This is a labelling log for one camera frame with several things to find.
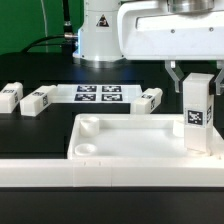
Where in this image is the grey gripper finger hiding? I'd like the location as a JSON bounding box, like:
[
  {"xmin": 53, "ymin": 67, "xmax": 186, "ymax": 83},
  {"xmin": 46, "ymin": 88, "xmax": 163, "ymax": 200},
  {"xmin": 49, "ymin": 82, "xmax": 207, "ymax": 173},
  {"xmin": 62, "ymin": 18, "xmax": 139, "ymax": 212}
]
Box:
[
  {"xmin": 214, "ymin": 60, "xmax": 224, "ymax": 95},
  {"xmin": 165, "ymin": 60, "xmax": 184, "ymax": 93}
]

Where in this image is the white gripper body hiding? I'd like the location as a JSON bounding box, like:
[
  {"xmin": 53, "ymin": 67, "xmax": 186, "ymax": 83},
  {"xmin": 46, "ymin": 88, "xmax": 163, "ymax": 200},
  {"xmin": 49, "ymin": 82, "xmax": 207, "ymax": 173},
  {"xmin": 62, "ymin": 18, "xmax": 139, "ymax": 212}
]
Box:
[{"xmin": 117, "ymin": 0, "xmax": 224, "ymax": 61}]

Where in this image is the white desk top tray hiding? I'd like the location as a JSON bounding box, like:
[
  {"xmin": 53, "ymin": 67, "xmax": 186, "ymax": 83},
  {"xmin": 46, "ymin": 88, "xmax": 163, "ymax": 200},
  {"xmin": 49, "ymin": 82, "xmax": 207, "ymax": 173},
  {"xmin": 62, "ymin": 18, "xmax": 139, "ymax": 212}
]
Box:
[{"xmin": 67, "ymin": 113, "xmax": 224, "ymax": 161}]

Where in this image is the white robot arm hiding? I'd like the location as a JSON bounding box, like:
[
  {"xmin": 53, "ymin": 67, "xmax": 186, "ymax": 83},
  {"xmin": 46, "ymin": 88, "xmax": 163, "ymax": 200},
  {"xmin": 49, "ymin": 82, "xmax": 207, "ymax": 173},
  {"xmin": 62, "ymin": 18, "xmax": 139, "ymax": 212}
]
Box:
[{"xmin": 73, "ymin": 0, "xmax": 224, "ymax": 95}]

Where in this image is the white base marker plate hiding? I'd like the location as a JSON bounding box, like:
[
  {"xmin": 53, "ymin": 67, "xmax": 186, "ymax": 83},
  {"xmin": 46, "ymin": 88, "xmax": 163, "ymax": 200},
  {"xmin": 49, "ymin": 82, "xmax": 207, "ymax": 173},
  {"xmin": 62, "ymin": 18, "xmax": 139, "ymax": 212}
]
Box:
[{"xmin": 52, "ymin": 84, "xmax": 142, "ymax": 103}]

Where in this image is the white L-shaped obstacle fence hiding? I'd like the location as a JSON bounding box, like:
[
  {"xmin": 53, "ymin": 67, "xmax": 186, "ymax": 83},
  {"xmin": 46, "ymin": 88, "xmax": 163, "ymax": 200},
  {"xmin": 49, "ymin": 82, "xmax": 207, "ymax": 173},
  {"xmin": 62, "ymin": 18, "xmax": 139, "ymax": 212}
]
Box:
[{"xmin": 0, "ymin": 132, "xmax": 224, "ymax": 187}]

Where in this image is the black upright cable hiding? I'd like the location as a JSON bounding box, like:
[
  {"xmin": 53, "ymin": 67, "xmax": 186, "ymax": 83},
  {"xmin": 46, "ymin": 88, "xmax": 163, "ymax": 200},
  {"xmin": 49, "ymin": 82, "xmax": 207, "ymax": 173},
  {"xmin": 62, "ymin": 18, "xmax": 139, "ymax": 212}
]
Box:
[{"xmin": 61, "ymin": 0, "xmax": 74, "ymax": 34}]

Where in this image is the black cable with connector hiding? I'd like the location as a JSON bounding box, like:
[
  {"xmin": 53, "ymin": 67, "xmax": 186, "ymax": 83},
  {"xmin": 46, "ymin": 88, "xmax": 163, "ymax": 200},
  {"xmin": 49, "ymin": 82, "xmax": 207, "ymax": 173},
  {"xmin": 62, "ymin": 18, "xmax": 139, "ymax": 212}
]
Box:
[{"xmin": 20, "ymin": 31, "xmax": 80, "ymax": 54}]

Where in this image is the thin white cable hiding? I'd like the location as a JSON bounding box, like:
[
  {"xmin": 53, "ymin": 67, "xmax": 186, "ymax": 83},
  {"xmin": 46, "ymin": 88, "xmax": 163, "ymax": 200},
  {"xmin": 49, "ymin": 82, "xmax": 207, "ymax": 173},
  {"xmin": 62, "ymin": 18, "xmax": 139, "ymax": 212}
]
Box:
[{"xmin": 40, "ymin": 0, "xmax": 50, "ymax": 54}]

